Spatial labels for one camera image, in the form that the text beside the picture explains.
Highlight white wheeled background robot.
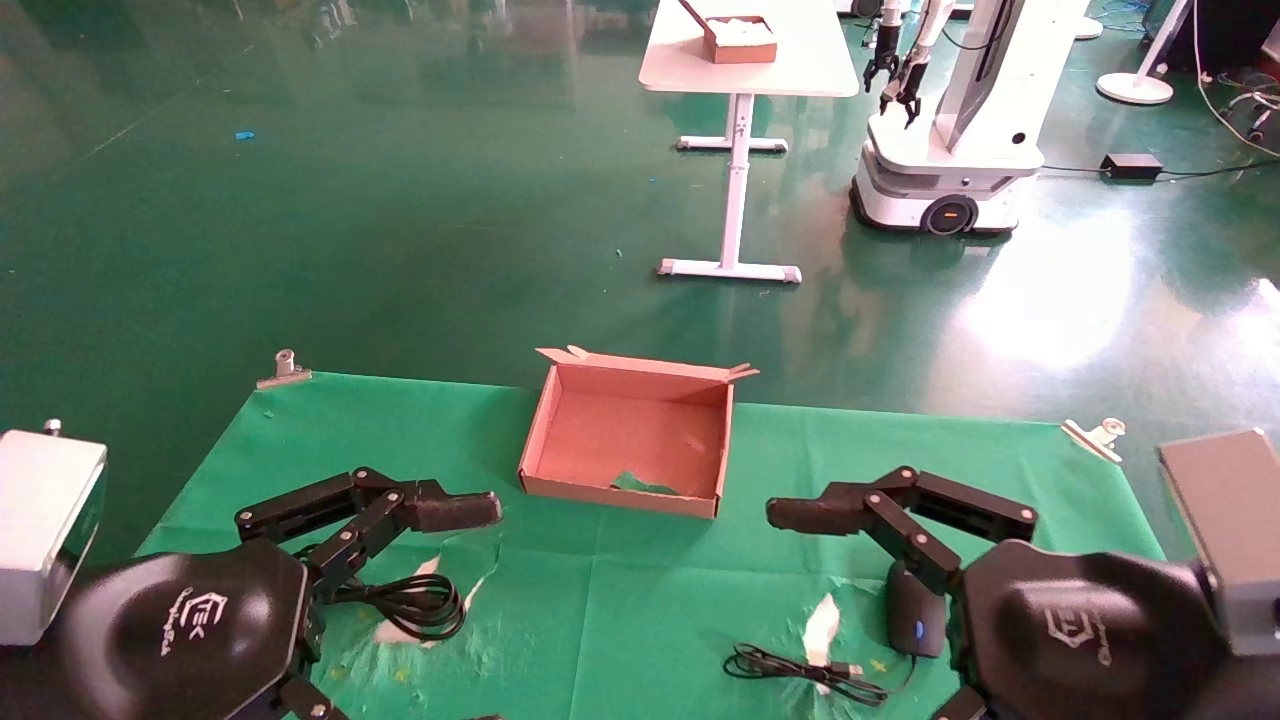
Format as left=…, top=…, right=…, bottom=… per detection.
left=849, top=0, right=1093, bottom=239

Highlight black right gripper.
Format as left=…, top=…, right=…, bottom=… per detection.
left=935, top=541, right=1243, bottom=720

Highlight white floor cables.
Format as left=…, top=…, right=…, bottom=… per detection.
left=1192, top=0, right=1280, bottom=160

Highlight black power brick with cable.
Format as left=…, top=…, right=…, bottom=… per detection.
left=1040, top=152, right=1280, bottom=184

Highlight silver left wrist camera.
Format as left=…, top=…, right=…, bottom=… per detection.
left=0, top=419, right=109, bottom=647

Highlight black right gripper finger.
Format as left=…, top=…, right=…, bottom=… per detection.
left=766, top=466, right=1039, bottom=599

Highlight white packing material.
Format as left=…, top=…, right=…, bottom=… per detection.
left=707, top=15, right=777, bottom=47

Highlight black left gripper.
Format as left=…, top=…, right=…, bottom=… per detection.
left=40, top=467, right=502, bottom=720

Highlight black power adapter with cable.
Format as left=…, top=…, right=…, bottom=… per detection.
left=328, top=573, right=467, bottom=643

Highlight small brown cardboard box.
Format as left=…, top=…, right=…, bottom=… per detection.
left=677, top=0, right=780, bottom=66

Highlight black computer mouse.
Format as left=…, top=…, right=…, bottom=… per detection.
left=884, top=561, right=948, bottom=659

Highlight white height-adjustable table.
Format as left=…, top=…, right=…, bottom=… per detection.
left=638, top=0, right=862, bottom=285

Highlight white floor stand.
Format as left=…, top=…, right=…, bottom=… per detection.
left=1096, top=0, right=1197, bottom=106

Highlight thin black USB cable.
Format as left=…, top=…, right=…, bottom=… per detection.
left=724, top=643, right=916, bottom=708

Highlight green table cloth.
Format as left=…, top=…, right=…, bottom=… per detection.
left=135, top=372, right=1167, bottom=720

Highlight open brown cardboard box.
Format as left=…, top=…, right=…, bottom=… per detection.
left=518, top=346, right=760, bottom=520

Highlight silver table clamp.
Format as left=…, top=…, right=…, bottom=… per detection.
left=256, top=349, right=313, bottom=390
left=1061, top=418, right=1128, bottom=465

